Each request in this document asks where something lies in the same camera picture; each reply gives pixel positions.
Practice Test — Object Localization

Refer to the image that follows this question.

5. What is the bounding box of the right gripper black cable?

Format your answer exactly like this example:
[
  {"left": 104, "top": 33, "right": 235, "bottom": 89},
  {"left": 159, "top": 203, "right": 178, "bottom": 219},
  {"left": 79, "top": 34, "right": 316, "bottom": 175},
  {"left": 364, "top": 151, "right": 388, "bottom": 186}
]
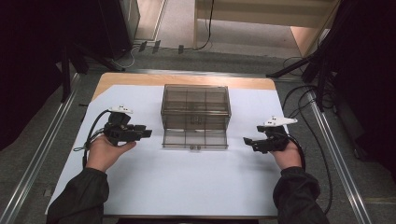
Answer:
[{"left": 287, "top": 134, "right": 306, "bottom": 172}]

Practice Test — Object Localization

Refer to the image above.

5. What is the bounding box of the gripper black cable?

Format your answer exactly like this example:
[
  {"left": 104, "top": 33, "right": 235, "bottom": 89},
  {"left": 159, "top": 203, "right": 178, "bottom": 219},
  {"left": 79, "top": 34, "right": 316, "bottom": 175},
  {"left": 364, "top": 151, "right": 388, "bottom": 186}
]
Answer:
[
  {"left": 287, "top": 134, "right": 306, "bottom": 172},
  {"left": 73, "top": 109, "right": 112, "bottom": 169}
]

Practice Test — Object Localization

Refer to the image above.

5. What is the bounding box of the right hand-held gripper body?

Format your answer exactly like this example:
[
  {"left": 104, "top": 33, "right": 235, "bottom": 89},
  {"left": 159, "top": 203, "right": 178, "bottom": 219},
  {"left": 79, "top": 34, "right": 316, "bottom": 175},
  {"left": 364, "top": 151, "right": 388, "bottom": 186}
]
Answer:
[{"left": 252, "top": 116, "right": 299, "bottom": 155}]

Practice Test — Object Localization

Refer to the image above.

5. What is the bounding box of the person's left hand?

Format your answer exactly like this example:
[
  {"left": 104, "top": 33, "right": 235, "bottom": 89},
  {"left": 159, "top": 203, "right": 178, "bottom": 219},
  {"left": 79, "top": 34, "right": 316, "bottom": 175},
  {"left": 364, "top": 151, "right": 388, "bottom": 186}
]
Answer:
[{"left": 85, "top": 133, "right": 137, "bottom": 174}]

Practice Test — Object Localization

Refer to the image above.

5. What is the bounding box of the black floor cable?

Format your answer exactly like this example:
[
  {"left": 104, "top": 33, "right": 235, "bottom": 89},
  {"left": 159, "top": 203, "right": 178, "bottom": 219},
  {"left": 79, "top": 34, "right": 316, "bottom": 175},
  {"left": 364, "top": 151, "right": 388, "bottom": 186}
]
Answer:
[{"left": 281, "top": 84, "right": 334, "bottom": 216}]

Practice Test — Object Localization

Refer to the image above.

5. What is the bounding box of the light wooden cabinet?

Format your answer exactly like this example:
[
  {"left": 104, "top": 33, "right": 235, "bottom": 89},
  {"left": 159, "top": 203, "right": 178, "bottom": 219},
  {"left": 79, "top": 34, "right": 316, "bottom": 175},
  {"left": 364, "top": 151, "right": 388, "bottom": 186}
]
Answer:
[{"left": 192, "top": 0, "right": 342, "bottom": 58}]

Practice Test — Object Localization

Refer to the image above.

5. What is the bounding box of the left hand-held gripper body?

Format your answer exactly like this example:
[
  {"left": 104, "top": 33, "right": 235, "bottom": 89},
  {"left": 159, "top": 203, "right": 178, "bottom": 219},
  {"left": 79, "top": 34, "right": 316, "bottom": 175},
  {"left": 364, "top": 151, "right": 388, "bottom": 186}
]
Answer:
[{"left": 103, "top": 105, "right": 138, "bottom": 147}]

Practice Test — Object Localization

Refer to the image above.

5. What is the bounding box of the person's right hand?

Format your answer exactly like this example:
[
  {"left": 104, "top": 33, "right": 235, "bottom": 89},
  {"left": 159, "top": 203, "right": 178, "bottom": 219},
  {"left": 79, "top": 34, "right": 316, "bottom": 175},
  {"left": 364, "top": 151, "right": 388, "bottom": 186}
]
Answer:
[{"left": 269, "top": 140, "right": 303, "bottom": 171}]

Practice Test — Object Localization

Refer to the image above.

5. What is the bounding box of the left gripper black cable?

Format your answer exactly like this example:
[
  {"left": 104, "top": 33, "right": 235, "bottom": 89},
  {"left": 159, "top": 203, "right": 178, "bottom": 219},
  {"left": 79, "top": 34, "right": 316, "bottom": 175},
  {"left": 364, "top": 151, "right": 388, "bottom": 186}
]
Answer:
[{"left": 73, "top": 109, "right": 112, "bottom": 169}]

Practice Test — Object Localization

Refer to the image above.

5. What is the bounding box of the black tripod stand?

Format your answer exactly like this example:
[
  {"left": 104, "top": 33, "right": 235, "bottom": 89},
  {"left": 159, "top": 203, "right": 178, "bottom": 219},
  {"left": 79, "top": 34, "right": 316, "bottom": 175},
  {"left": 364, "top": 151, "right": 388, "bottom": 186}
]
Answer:
[
  {"left": 54, "top": 40, "right": 125, "bottom": 104},
  {"left": 265, "top": 31, "right": 344, "bottom": 113}
]

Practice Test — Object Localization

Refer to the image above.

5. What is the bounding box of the white table sheet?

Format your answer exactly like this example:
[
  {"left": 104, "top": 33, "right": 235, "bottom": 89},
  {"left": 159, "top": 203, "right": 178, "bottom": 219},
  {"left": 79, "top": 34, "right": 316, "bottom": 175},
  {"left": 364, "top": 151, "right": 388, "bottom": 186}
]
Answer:
[{"left": 45, "top": 84, "right": 290, "bottom": 217}]

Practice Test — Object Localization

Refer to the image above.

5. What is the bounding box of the black hanging cable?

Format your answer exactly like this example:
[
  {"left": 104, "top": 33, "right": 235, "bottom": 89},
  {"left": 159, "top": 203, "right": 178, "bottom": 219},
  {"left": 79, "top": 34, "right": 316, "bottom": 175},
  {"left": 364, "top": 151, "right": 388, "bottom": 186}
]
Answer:
[{"left": 183, "top": 0, "right": 216, "bottom": 51}]

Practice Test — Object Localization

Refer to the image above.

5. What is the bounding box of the smoky clear plastic drawer box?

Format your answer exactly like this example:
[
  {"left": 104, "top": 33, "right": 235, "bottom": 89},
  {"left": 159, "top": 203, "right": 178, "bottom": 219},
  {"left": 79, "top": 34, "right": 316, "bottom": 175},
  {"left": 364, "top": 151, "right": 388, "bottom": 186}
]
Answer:
[{"left": 160, "top": 83, "right": 233, "bottom": 151}]

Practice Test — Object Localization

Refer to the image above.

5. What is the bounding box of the aluminium floor rail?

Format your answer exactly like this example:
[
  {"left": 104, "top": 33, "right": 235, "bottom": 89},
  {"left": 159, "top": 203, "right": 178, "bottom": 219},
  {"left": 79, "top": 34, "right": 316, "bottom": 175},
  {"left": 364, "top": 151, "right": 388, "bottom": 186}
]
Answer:
[
  {"left": 306, "top": 91, "right": 374, "bottom": 224},
  {"left": 0, "top": 73, "right": 81, "bottom": 224}
]

